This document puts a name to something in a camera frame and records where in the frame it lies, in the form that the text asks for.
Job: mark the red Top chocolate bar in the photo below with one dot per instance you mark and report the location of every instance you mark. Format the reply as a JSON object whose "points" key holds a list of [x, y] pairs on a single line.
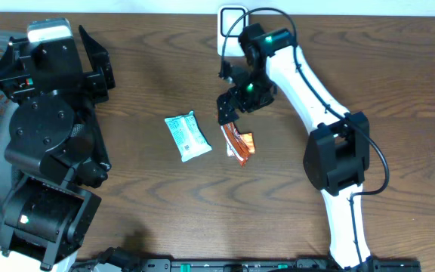
{"points": [[231, 136]]}

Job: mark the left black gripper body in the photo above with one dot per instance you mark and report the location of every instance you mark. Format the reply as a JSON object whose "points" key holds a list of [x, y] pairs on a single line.
{"points": [[56, 60]]}

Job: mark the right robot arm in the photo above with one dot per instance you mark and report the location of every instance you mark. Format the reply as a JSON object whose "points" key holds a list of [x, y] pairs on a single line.
{"points": [[337, 152]]}

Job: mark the white teal snack packet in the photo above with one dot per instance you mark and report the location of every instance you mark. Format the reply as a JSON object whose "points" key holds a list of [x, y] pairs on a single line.
{"points": [[186, 134]]}

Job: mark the white barcode scanner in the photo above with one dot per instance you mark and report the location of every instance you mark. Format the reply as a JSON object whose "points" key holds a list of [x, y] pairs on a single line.
{"points": [[226, 17]]}

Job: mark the orange snack sachet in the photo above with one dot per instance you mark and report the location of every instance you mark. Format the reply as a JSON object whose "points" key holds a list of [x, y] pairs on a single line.
{"points": [[248, 141]]}

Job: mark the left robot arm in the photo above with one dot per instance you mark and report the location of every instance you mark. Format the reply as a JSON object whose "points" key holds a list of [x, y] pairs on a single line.
{"points": [[55, 142]]}

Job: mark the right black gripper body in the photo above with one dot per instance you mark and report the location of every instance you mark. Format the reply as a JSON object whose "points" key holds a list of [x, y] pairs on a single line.
{"points": [[254, 92]]}

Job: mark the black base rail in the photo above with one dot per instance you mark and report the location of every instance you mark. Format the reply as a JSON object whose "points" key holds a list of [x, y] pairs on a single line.
{"points": [[303, 264]]}

